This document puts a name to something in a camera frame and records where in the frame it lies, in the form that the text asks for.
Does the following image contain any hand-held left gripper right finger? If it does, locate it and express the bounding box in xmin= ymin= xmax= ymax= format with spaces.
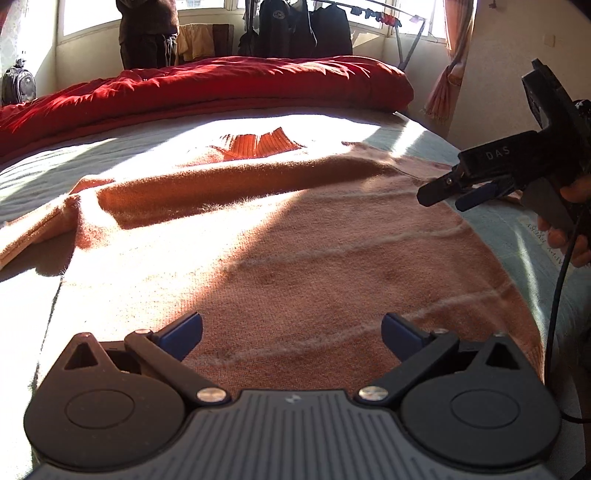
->
xmin=357 ymin=311 xmax=533 ymax=410

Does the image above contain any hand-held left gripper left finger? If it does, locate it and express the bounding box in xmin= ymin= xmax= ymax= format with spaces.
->
xmin=61 ymin=311 xmax=232 ymax=408

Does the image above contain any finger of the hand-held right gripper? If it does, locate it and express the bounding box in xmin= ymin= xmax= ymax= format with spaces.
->
xmin=416 ymin=170 xmax=468 ymax=208
xmin=455 ymin=178 xmax=523 ymax=213

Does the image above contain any orange-pink knit sweater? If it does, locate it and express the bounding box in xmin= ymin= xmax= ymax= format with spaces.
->
xmin=0 ymin=127 xmax=546 ymax=393

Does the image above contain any metal clothes drying rack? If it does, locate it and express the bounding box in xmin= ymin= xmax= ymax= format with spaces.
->
xmin=318 ymin=0 xmax=428 ymax=71

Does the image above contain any person's right hand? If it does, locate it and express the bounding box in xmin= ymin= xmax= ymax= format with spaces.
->
xmin=538 ymin=173 xmax=591 ymax=268

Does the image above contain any orange-pink curtain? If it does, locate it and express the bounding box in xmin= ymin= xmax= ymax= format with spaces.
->
xmin=422 ymin=0 xmax=476 ymax=124

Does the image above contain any row of hung socks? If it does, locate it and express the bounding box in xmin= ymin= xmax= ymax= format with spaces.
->
xmin=351 ymin=4 xmax=402 ymax=27

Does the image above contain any plain black jacket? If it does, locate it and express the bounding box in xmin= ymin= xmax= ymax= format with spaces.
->
xmin=311 ymin=4 xmax=354 ymax=58

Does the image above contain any dark hooded jacket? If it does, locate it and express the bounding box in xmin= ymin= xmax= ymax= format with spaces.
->
xmin=295 ymin=0 xmax=320 ymax=58

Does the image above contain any dark jacket with round badge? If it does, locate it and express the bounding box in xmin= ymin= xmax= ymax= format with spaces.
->
xmin=257 ymin=0 xmax=301 ymax=58

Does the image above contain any red quilt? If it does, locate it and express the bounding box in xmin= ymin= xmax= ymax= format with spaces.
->
xmin=0 ymin=55 xmax=415 ymax=160

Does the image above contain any dark hung bag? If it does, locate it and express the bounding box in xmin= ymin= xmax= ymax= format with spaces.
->
xmin=238 ymin=0 xmax=260 ymax=58

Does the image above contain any grey black backpack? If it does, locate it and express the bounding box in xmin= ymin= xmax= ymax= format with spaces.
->
xmin=1 ymin=58 xmax=38 ymax=106

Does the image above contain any large bay window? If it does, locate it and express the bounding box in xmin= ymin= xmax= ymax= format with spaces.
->
xmin=60 ymin=0 xmax=451 ymax=45

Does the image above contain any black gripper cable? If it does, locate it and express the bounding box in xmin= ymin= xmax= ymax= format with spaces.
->
xmin=545 ymin=216 xmax=591 ymax=423

